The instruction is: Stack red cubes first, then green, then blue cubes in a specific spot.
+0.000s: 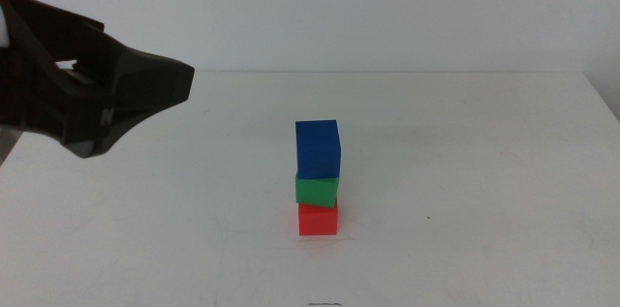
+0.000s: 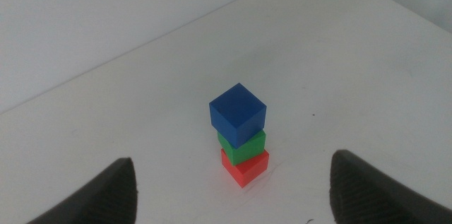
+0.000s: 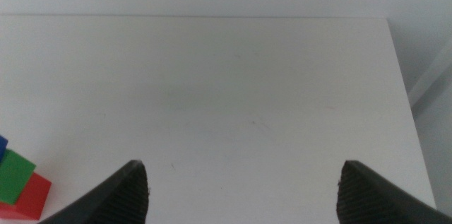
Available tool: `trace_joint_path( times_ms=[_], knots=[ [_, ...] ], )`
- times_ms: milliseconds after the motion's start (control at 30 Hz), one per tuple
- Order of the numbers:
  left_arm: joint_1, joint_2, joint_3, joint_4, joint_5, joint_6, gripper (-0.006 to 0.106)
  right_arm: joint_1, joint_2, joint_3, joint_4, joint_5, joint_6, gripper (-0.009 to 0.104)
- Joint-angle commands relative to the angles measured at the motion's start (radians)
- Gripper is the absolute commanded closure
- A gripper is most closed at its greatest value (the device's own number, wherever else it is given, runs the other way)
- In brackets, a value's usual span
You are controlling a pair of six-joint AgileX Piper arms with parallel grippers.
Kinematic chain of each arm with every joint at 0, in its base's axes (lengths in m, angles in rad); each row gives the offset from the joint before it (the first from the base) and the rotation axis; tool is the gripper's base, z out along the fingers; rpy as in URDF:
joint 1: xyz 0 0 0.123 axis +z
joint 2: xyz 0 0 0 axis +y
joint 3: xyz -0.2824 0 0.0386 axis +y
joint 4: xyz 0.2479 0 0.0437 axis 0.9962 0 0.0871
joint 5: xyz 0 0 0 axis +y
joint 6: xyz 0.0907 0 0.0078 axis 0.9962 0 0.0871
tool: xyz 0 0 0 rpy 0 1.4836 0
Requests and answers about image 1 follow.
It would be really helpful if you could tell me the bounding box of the blue cube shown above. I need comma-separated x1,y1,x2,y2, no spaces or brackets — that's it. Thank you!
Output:
294,119,342,181

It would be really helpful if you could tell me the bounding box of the green cube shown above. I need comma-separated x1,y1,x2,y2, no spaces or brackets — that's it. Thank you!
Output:
294,172,340,209

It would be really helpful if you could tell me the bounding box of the red cube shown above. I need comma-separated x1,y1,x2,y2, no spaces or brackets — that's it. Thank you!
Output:
297,201,339,237

